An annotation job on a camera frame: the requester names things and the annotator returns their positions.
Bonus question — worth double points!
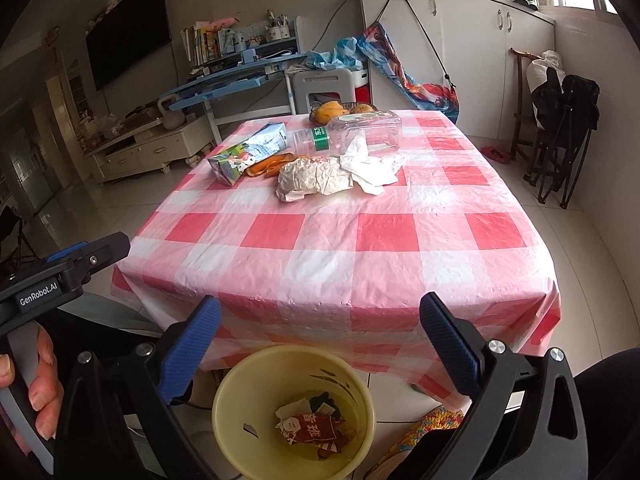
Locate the black folding stool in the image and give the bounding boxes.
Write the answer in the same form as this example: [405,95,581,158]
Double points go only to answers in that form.
[0,207,31,261]

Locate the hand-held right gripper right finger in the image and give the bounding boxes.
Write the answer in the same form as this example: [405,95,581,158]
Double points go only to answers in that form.
[419,292,588,480]

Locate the large white tissue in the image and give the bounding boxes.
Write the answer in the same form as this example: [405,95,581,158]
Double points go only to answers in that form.
[340,130,408,197]

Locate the long orange peel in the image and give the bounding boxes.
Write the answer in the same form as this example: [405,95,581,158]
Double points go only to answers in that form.
[245,154,295,177]

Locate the person's left hand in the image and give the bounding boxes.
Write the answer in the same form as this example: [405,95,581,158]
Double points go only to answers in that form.
[0,329,65,456]

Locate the blue study desk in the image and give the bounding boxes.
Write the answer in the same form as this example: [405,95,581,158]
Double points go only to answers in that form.
[160,16,308,143]

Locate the red snack wrapper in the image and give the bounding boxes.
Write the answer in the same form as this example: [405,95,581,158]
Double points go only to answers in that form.
[275,400,358,461]

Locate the dark cloth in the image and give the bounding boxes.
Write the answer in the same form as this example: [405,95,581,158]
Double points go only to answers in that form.
[572,350,640,480]

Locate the white plastic stool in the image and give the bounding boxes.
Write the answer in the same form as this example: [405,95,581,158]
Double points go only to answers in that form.
[291,67,357,114]

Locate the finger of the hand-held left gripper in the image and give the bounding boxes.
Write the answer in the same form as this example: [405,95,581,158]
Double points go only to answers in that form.
[44,241,91,265]
[62,231,132,291]

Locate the clear bottle with green label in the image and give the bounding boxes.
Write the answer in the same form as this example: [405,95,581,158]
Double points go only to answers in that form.
[291,127,333,157]

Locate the clear plastic container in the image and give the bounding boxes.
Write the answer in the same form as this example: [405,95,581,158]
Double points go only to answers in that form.
[327,111,403,153]

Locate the green blue milk carton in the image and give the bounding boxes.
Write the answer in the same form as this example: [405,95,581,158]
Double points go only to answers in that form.
[207,122,292,187]

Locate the white television cabinet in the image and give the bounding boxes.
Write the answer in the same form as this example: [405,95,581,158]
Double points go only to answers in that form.
[82,115,217,184]

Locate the dark wooden chair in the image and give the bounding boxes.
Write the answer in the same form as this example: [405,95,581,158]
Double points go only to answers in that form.
[510,47,551,181]

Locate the large yellow mango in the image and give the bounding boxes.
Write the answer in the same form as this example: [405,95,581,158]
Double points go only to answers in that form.
[312,101,348,125]

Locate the white storage cabinet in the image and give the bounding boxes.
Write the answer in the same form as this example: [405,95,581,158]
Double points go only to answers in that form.
[354,0,557,138]

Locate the grey kettlebell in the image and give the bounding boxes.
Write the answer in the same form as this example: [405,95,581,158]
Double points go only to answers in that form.
[157,97,187,131]

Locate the colourful crocheted cushion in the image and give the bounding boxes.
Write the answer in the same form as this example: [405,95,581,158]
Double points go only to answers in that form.
[385,407,466,466]

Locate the white paper wrapper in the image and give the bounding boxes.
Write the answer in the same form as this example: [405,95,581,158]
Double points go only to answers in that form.
[276,156,356,203]

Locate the white pen holder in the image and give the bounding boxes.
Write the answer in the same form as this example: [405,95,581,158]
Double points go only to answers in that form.
[265,10,291,43]

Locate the clear plastic bag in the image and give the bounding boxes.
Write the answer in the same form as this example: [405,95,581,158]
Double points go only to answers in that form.
[77,112,121,141]

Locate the row of books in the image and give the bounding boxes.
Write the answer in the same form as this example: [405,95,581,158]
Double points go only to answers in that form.
[180,22,221,67]

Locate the dark fruit bowl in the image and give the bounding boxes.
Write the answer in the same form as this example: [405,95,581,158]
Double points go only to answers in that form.
[308,102,378,124]

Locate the white sack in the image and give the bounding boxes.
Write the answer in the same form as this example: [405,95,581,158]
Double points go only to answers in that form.
[527,50,563,96]

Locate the wooden door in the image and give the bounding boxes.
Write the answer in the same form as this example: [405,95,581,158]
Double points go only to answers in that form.
[47,60,86,151]

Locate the blue patterned cloth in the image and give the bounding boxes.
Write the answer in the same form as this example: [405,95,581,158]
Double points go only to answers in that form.
[305,36,371,73]

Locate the red white box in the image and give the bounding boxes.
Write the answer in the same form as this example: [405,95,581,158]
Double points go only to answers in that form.
[352,70,371,103]

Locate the yellow plastic bin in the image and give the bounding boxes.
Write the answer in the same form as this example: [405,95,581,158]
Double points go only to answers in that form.
[211,344,377,480]

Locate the black wall television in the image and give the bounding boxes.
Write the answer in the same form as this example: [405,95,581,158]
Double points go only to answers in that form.
[85,0,172,92]

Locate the printed hanging bag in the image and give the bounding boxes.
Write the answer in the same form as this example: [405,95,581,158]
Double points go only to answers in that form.
[356,0,460,123]

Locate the pink checked tablecloth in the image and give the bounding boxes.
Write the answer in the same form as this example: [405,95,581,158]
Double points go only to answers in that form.
[111,109,562,411]

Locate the black folding chair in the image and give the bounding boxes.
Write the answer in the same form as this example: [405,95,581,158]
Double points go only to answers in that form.
[530,67,601,210]

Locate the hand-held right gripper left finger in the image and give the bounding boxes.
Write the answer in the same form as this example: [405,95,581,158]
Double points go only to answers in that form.
[54,296,222,480]

